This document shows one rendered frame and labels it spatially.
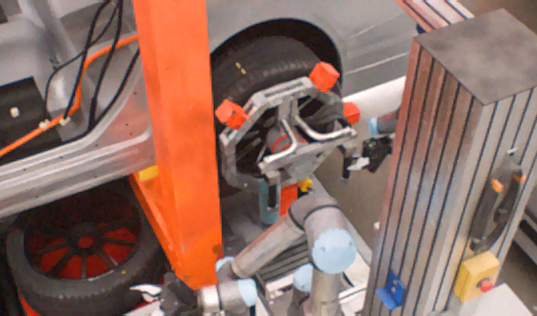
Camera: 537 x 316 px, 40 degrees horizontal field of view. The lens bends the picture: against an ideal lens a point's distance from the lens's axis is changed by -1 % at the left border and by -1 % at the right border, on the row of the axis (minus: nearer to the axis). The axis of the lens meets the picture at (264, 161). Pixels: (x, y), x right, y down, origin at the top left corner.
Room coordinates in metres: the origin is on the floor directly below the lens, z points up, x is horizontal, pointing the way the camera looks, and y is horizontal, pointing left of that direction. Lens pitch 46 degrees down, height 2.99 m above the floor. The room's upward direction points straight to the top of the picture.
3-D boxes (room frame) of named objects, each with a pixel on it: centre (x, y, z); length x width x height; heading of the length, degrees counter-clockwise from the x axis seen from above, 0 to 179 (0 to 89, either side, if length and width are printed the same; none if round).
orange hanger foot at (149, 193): (2.01, 0.42, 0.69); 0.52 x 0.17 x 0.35; 27
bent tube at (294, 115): (2.10, -0.22, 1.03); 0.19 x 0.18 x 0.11; 27
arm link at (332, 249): (1.22, -0.18, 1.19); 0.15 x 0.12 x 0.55; 12
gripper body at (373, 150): (2.10, -0.46, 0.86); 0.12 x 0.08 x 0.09; 117
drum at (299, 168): (2.10, -0.11, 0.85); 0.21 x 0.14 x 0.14; 27
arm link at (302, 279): (1.34, -0.15, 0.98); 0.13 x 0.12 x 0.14; 12
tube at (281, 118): (2.01, -0.04, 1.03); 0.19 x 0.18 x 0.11; 27
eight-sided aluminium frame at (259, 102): (2.16, -0.08, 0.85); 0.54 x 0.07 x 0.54; 117
